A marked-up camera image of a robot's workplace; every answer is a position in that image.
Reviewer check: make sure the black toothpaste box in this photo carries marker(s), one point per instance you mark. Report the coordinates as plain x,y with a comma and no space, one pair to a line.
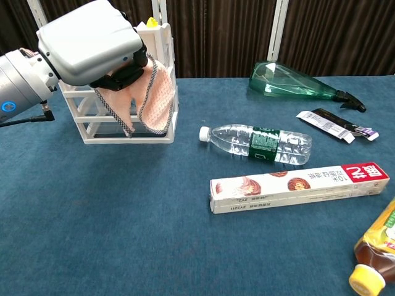
339,118

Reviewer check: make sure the clear water bottle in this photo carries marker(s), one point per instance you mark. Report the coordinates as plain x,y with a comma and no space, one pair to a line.
262,145

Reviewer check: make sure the green spray bottle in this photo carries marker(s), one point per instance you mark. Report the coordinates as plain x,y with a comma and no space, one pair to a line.
287,81

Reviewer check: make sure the beige cloth rag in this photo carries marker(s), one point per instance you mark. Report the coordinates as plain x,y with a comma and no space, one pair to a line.
157,101

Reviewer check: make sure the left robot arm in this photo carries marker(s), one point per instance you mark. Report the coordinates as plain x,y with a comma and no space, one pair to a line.
18,83

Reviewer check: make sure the large yellow toy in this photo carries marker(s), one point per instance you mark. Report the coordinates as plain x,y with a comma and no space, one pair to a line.
152,23

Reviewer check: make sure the white frame post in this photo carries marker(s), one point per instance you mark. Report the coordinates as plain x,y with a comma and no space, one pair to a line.
160,12
279,27
36,12

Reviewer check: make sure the white toothpaste box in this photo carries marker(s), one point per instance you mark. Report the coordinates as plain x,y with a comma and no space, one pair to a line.
327,124

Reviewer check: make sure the yellow tea bottle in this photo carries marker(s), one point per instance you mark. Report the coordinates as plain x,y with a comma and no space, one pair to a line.
378,249

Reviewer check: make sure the white drawer organizer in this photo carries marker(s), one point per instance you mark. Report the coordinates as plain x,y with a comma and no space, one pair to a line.
160,46

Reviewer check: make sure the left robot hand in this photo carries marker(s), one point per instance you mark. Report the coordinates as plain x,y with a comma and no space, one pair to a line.
86,43

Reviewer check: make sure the dark brown curtain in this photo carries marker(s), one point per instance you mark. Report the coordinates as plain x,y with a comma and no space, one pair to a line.
216,37

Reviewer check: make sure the long baking paper box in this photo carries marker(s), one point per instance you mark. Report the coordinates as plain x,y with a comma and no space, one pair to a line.
293,191

